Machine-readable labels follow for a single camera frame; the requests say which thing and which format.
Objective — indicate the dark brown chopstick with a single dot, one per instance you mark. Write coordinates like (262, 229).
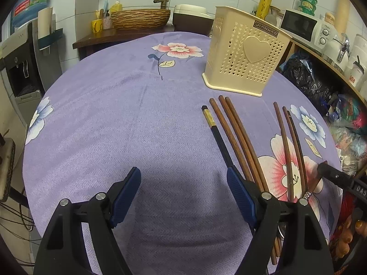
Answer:
(298, 146)

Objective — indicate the yellow cup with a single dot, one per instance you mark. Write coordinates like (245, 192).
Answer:
(97, 26)

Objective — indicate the beige perforated utensil holder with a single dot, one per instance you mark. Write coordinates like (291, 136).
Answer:
(246, 71)

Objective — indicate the brown wooden chopstick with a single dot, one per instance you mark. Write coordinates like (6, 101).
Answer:
(238, 131)
(246, 137)
(294, 146)
(226, 131)
(283, 143)

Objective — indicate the woven seat chair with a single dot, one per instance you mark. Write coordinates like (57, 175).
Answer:
(7, 172)

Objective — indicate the yellow canister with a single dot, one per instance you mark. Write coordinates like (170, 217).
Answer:
(263, 5)

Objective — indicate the grey water dispenser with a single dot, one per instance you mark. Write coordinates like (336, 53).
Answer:
(17, 63)

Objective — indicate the dark wooden counter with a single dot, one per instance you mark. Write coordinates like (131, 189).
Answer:
(94, 38)

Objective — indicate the bamboo style faucet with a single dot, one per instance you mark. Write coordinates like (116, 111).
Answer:
(162, 1)

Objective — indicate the floral pump bottle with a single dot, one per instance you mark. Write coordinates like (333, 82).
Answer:
(107, 21)

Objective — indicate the woven wicker basin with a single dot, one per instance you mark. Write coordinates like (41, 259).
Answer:
(140, 20)

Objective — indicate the white cup with straw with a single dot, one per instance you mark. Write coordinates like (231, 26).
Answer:
(355, 76)

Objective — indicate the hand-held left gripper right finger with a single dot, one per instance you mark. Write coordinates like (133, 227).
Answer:
(240, 194)

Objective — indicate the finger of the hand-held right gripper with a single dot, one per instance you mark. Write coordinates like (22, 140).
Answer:
(335, 174)

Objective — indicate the colourful plastic bags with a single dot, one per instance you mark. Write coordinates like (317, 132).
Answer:
(348, 126)

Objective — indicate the white metal kettle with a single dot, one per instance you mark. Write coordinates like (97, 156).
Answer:
(337, 48)

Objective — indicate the purple floral tablecloth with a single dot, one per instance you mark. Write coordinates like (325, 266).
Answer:
(129, 120)

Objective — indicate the person's right hand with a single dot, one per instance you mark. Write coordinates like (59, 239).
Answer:
(347, 235)

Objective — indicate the brown chopstick with metal cap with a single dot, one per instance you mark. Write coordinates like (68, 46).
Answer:
(314, 184)

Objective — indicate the wooden shelf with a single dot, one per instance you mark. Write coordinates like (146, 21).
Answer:
(324, 60)

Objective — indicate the black chopstick with gold band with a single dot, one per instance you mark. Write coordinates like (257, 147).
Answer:
(213, 129)

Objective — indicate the white brown rice cooker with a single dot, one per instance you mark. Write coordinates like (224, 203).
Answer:
(189, 17)

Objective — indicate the black plastic bag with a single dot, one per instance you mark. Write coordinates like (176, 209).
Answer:
(306, 80)

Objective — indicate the stack of green bowls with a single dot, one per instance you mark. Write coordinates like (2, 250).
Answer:
(308, 4)

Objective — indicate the tall beige roll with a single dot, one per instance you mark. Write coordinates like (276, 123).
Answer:
(342, 11)

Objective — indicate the blue water jug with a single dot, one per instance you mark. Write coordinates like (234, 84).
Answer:
(28, 5)

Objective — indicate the yellow soap bottle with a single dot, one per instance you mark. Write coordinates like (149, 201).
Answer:
(116, 7)

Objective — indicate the white appliance with knobs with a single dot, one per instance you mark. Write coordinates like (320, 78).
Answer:
(324, 35)

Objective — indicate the white microwave oven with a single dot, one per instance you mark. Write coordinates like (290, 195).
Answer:
(298, 24)

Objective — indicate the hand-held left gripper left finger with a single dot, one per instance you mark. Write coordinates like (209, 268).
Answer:
(126, 194)

